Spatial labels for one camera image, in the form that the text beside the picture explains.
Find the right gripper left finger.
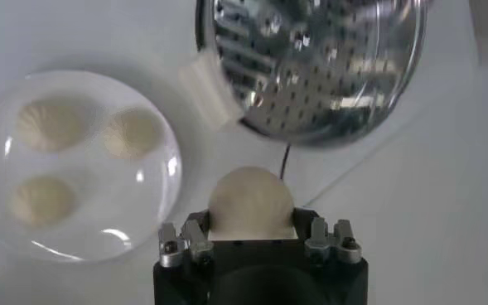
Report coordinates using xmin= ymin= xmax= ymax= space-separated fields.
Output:
xmin=157 ymin=210 xmax=215 ymax=269

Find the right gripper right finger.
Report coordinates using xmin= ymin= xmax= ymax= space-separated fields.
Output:
xmin=292 ymin=206 xmax=364 ymax=266

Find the white steamed baozi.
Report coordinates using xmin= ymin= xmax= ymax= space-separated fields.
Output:
xmin=14 ymin=101 xmax=88 ymax=153
xmin=102 ymin=106 xmax=164 ymax=161
xmin=10 ymin=174 xmax=77 ymax=228
xmin=207 ymin=166 xmax=298 ymax=241

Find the steel perforated steamer basket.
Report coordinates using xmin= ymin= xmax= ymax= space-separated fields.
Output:
xmin=194 ymin=0 xmax=429 ymax=147

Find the white round plate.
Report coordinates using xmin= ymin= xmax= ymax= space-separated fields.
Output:
xmin=0 ymin=69 xmax=183 ymax=264

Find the black pot power cable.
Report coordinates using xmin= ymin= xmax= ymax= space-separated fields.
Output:
xmin=278 ymin=143 xmax=292 ymax=182

